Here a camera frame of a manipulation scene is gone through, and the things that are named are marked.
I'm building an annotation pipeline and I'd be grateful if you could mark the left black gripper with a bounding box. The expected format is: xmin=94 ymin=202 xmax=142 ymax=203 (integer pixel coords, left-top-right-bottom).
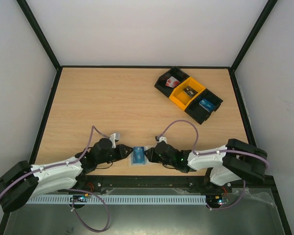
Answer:
xmin=97 ymin=144 xmax=133 ymax=165

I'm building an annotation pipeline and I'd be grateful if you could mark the blue VIP credit card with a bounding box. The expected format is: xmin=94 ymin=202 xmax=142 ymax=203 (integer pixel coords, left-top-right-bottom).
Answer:
xmin=132 ymin=146 xmax=146 ymax=165

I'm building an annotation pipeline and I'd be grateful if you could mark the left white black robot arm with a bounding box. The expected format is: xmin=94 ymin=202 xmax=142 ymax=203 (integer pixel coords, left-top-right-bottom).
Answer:
xmin=0 ymin=138 xmax=133 ymax=213

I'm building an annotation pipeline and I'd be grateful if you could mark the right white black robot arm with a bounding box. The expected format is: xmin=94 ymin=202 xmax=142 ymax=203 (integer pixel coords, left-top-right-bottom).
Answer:
xmin=144 ymin=139 xmax=269 ymax=192

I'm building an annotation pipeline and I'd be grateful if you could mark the black bin with blue card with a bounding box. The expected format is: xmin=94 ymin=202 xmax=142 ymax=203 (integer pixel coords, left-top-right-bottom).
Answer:
xmin=185 ymin=89 xmax=223 ymax=124

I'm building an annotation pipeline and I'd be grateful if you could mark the dark card in yellow bin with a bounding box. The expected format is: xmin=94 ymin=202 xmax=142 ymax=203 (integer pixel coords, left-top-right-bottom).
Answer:
xmin=183 ymin=86 xmax=197 ymax=98

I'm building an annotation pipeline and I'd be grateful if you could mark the red white card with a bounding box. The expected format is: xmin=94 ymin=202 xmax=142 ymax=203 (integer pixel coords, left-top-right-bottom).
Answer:
xmin=165 ymin=76 xmax=180 ymax=88

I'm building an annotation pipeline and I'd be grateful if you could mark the blue card in bin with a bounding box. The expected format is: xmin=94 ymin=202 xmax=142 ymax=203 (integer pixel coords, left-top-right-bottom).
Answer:
xmin=199 ymin=98 xmax=215 ymax=112

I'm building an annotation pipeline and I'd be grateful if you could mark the black bin with red card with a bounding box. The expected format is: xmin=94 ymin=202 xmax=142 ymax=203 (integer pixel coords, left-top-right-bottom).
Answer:
xmin=154 ymin=67 xmax=189 ymax=97

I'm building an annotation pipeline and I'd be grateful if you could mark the yellow bin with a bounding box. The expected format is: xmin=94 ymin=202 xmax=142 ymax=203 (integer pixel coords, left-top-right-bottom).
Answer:
xmin=169 ymin=77 xmax=206 ymax=111

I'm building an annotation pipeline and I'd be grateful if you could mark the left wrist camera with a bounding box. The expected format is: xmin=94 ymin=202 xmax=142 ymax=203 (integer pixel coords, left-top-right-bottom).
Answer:
xmin=109 ymin=132 xmax=121 ymax=148

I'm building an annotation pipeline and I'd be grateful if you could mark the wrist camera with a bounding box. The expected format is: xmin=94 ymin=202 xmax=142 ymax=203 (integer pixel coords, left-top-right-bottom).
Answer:
xmin=156 ymin=136 xmax=168 ymax=148
xmin=109 ymin=132 xmax=121 ymax=148

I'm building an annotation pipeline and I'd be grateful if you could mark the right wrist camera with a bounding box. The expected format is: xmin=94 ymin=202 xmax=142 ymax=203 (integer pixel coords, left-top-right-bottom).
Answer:
xmin=156 ymin=136 xmax=168 ymax=148

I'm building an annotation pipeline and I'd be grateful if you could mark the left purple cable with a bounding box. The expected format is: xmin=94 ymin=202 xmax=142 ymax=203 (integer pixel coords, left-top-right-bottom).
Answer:
xmin=0 ymin=125 xmax=111 ymax=232

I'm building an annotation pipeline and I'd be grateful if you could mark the purple cable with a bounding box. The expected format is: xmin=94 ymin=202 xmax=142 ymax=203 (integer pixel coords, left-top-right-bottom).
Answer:
xmin=158 ymin=119 xmax=270 ymax=212
xmin=0 ymin=125 xmax=111 ymax=232

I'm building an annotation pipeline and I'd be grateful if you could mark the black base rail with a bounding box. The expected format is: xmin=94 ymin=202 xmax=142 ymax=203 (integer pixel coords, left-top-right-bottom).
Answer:
xmin=57 ymin=175 xmax=275 ymax=194

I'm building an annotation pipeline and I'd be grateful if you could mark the white slotted cable duct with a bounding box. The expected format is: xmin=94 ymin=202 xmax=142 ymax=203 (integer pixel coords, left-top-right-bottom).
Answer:
xmin=27 ymin=194 xmax=206 ymax=205

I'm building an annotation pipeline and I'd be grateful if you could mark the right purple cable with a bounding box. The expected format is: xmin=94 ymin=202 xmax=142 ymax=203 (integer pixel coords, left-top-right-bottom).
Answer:
xmin=158 ymin=119 xmax=270 ymax=212

